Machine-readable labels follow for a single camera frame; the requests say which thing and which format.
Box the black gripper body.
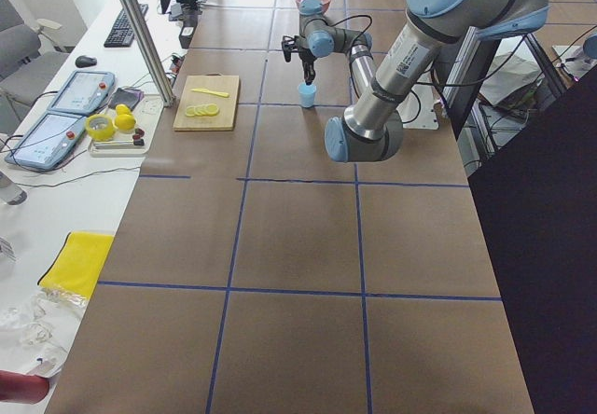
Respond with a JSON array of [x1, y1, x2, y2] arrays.
[[298, 48, 317, 72]]

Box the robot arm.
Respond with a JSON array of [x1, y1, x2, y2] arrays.
[[283, 0, 548, 162]]

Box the light blue plastic cup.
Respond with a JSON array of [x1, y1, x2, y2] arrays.
[[298, 82, 317, 108]]

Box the lemon slice top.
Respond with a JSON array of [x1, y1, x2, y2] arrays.
[[207, 103, 219, 115]]

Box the bamboo cutting board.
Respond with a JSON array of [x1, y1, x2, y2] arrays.
[[173, 75, 240, 131]]

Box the yellow plastic knife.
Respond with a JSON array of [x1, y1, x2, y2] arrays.
[[191, 88, 230, 98]]

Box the purple wallet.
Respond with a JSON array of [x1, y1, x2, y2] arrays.
[[108, 88, 145, 110]]

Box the black keyboard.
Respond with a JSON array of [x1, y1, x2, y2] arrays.
[[104, 9, 134, 48]]

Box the yellow lemon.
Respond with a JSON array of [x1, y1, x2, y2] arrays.
[[114, 103, 136, 131]]

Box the white tray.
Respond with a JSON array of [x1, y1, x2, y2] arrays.
[[88, 132, 151, 158]]

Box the yellow tape roll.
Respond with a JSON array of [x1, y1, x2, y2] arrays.
[[85, 114, 116, 142]]

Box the black computer mouse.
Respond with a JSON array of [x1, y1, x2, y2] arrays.
[[75, 55, 97, 68]]

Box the teach pendant far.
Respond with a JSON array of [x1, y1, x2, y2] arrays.
[[49, 71, 116, 116]]

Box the teach pendant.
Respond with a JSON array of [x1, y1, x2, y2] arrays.
[[49, 71, 116, 116], [5, 110, 87, 171]]

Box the teach pendant near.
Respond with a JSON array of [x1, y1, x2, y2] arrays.
[[5, 110, 87, 171]]

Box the grey office chair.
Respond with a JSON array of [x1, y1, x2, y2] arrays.
[[1, 0, 69, 120]]

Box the yellow cloth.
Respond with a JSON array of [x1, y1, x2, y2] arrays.
[[37, 231, 114, 300]]

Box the clear plastic bag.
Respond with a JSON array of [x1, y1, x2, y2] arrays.
[[1, 288, 88, 378]]

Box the red bottle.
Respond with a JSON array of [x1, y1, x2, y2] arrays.
[[1, 370, 50, 404]]

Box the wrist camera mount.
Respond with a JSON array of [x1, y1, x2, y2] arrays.
[[281, 35, 300, 62]]

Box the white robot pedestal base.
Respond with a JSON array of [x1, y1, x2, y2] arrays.
[[397, 85, 439, 130]]

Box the aluminium frame post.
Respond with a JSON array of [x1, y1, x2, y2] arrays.
[[119, 0, 176, 107]]

